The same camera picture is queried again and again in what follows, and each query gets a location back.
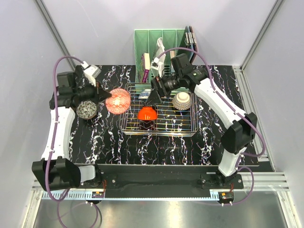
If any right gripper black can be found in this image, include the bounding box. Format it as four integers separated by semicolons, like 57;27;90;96
145;73;182;107

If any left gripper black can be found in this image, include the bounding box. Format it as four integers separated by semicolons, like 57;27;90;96
74;77;112;105

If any blue white porcelain bowl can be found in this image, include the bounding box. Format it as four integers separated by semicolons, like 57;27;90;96
138;89;151;100

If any orange plastic bowl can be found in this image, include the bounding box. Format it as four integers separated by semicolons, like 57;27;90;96
137;106;158;121

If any red geometric patterned bowl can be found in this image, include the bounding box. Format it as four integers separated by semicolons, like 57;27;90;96
105;88;131;114

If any brown floral patterned bowl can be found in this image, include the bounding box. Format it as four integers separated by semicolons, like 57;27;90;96
76;100;97;120

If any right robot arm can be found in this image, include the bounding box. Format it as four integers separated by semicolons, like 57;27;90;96
146;54;257;188

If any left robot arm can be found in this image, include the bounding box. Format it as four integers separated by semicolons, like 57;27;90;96
32;70;111;191

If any purple illustrated book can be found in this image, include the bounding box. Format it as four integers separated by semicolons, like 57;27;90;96
142;53;150;83

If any white spiral notebook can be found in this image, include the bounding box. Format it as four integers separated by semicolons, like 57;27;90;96
154;37;165;58

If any green plastic file organizer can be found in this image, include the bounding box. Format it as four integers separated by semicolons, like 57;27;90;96
133;27;188;82

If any dark green clipboard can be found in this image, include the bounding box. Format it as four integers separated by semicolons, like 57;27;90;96
177;26;198;64

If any metal wire dish rack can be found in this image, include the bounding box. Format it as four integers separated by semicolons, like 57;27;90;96
119;83;198;137

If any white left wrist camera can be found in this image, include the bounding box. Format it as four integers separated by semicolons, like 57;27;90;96
81;61;101;87

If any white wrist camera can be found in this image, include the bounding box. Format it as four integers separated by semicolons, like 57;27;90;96
81;61;101;87
150;57;164;77

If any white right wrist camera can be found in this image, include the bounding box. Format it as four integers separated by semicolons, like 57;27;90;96
150;57;164;77

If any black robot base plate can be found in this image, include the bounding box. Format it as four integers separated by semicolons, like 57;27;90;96
75;163;244;190

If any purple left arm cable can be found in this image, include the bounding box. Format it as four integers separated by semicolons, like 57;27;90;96
45;56;103;227

